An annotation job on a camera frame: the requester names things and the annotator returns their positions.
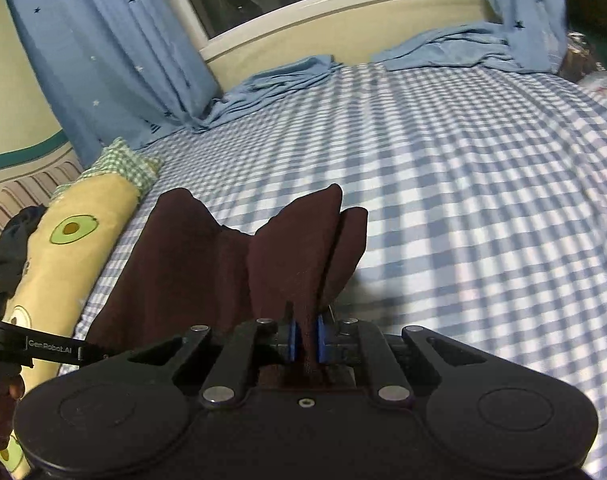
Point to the person's left hand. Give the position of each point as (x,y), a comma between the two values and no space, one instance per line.
(3,410)

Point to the clear glass jar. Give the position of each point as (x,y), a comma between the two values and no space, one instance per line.
(581,55)

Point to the black garment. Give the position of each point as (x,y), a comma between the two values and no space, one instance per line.
(13,240)

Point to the yellow avocado print quilt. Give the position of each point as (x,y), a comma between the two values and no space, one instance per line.
(78,240)

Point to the blue star print curtain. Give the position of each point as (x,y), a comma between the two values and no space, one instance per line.
(508,5)
(108,45)

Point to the maroon garment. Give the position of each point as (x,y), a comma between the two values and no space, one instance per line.
(193,260)

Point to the striped wavy pattern pillow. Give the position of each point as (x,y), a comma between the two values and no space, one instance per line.
(13,180)

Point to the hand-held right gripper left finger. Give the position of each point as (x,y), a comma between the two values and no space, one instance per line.
(292,341)

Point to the clear plastic bag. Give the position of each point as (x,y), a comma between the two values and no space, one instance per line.
(606,85)

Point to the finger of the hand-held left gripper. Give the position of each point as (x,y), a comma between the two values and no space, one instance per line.
(94,353)

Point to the blue checked bed sheet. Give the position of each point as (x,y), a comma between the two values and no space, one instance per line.
(483,185)

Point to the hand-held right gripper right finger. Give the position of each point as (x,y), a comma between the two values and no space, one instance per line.
(321,338)

